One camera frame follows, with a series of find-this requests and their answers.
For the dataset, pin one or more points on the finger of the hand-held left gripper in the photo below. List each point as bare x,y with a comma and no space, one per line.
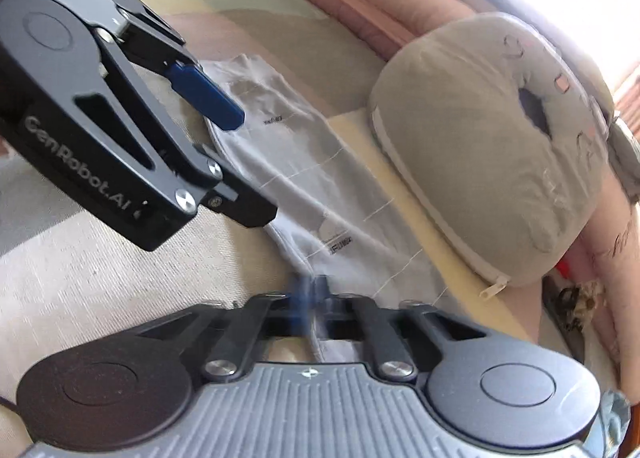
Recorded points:
245,208
205,98

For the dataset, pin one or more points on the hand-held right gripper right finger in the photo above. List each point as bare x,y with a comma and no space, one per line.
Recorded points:
335,313

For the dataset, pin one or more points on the small red object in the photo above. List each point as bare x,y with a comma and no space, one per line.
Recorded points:
564,267

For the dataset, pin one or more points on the small grey cloth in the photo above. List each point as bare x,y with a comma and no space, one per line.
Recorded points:
625,153

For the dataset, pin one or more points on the blue cap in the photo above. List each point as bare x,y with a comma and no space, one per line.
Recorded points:
615,418

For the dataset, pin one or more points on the wooden headboard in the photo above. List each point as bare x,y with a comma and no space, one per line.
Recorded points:
635,433

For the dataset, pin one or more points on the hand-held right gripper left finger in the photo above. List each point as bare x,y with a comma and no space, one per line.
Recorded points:
301,310

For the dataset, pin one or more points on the round grey pillow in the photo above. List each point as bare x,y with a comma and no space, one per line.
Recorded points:
450,138

